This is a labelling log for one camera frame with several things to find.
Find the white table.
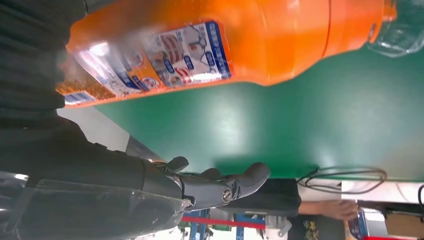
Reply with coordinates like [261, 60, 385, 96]
[296, 180, 424, 213]

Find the person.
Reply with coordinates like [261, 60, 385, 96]
[288, 199, 359, 240]

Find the brown cardboard box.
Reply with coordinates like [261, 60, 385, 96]
[384, 211, 424, 238]

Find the blue metal rack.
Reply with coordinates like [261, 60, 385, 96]
[180, 208, 266, 240]

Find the black cable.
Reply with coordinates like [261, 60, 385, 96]
[297, 166, 388, 195]

